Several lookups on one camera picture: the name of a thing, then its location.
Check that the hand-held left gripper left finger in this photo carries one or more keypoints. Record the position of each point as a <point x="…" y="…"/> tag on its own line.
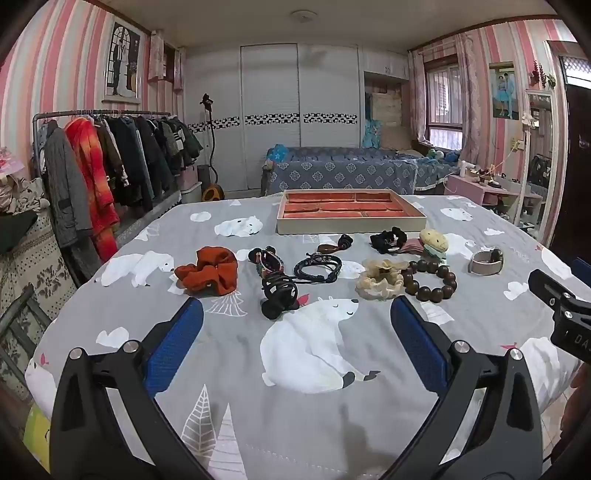
<point x="175" y="341"/>

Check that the red flower wall decoration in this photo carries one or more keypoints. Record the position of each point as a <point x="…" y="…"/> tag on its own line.
<point x="542" y="74"/>

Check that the multicolour crochet hair clip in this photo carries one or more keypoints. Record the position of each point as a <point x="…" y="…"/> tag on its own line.
<point x="270" y="264"/>

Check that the cream scrunchie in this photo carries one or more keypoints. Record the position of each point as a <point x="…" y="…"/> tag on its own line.
<point x="369" y="282"/>

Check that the yellow plush hair clip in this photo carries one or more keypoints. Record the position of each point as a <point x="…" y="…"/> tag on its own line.
<point x="434" y="240"/>

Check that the short pink curtain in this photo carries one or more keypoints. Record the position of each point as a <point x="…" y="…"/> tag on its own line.
<point x="157" y="55"/>

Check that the bed with blue cover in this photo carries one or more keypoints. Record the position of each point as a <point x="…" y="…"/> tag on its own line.
<point x="341" y="173"/>

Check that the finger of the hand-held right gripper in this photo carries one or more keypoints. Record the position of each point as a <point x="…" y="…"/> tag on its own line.
<point x="582" y="268"/>
<point x="554" y="295"/>

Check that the white sliding door wardrobe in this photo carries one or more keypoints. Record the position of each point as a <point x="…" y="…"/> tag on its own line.
<point x="272" y="92"/>

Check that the orange scrunchie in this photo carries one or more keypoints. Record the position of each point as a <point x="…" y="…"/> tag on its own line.
<point x="207" y="272"/>

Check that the dark wooden door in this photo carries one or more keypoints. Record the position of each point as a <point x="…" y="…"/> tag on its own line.
<point x="575" y="161"/>

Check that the person's right forearm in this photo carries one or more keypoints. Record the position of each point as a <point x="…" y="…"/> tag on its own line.
<point x="579" y="415"/>

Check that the black claw hair clip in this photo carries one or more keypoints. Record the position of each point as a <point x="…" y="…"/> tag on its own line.
<point x="277" y="290"/>

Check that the white framed standing mirror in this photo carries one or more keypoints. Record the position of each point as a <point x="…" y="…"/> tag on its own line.
<point x="535" y="161"/>

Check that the pink scrunchie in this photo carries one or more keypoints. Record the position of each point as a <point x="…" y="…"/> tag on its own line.
<point x="411" y="249"/>

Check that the row of hanging clothes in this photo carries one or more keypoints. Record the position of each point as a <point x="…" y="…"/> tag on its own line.
<point x="87" y="161"/>

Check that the metal clothes rack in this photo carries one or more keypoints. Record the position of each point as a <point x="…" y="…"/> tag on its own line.
<point x="115" y="112"/>

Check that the unframed wall poster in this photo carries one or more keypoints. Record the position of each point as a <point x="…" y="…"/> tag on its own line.
<point x="504" y="90"/>

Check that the black scrunchie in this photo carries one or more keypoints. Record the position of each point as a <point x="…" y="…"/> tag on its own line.
<point x="385" y="240"/>

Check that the barred window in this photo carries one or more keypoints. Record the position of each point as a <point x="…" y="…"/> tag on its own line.
<point x="445" y="106"/>

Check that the blue plastic bag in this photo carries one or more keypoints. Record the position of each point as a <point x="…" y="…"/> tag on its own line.
<point x="280" y="153"/>

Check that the pink floral curtain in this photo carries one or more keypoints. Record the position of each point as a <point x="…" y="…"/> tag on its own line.
<point x="419" y="92"/>
<point x="468" y="92"/>

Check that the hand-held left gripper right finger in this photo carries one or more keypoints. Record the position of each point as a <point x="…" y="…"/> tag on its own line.
<point x="418" y="341"/>

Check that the pile of light clothes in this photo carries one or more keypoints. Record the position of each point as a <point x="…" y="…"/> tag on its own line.
<point x="23" y="189"/>

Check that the round ceiling light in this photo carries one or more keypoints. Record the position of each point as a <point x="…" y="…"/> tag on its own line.
<point x="303" y="16"/>

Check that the brick-pattern jewelry tray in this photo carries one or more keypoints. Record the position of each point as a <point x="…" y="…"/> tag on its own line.
<point x="351" y="208"/>

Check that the white plastic storage box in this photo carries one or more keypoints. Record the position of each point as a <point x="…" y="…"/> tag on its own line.
<point x="191" y="193"/>

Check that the black garment steamer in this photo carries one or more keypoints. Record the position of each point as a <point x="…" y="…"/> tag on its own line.
<point x="213" y="189"/>

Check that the pink dresser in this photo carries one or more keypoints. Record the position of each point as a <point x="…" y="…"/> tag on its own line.
<point x="466" y="184"/>

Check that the lace-trimmed low bench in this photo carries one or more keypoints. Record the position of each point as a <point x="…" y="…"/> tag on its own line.
<point x="147" y="217"/>

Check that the floral lace cloth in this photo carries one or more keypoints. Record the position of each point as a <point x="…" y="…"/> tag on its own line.
<point x="37" y="267"/>

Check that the framed wall poster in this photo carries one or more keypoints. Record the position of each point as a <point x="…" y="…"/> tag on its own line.
<point x="122" y="60"/>

